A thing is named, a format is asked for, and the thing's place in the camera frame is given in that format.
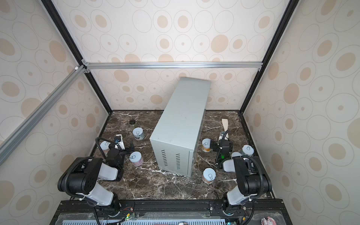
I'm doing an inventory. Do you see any orange label can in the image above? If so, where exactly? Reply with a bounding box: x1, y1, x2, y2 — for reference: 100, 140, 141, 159
202, 138, 212, 152

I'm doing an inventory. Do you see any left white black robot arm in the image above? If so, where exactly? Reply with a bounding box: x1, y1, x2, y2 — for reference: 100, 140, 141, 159
57, 135, 135, 211

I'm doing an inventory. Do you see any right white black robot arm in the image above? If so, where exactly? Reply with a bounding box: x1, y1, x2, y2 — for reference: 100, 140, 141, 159
211, 130, 272, 210

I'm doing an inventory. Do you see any green label can right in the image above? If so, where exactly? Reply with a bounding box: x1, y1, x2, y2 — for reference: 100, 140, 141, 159
231, 152, 242, 158

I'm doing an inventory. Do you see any brown label can left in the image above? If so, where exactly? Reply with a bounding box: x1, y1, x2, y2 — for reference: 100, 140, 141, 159
100, 141, 110, 153

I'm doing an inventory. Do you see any pink label can left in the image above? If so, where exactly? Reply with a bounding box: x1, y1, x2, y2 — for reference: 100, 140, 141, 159
129, 151, 143, 167

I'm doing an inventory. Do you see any teal label can right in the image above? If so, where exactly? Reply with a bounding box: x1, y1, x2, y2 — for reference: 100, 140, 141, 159
241, 145, 255, 156

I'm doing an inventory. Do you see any teal label can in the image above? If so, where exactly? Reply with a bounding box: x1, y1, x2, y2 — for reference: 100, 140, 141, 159
241, 145, 255, 156
132, 127, 145, 141

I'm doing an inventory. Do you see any wooden spatula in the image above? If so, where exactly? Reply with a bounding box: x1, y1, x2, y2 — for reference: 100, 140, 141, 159
222, 119, 228, 131

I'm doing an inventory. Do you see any red label can front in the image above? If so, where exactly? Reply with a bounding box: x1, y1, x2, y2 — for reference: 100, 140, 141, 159
202, 168, 216, 184

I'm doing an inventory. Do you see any teal label can left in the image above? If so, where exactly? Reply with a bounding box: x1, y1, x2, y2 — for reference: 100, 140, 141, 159
132, 127, 145, 141

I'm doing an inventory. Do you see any small dark glass jar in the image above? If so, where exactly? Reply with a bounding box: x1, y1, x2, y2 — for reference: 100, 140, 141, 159
129, 119, 137, 128

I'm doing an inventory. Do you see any grey metal cabinet box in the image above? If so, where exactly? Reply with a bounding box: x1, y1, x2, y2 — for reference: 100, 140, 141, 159
150, 77, 211, 177

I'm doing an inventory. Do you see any left diagonal aluminium bar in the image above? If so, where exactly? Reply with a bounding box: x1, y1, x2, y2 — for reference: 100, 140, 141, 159
1, 65, 85, 164

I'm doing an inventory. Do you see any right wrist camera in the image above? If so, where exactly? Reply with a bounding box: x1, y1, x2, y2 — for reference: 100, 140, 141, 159
218, 130, 228, 141

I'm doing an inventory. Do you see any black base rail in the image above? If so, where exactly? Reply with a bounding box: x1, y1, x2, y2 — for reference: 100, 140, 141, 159
50, 199, 292, 225

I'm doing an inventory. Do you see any horizontal aluminium frame bar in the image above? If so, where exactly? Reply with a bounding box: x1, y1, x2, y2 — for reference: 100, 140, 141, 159
84, 61, 263, 69

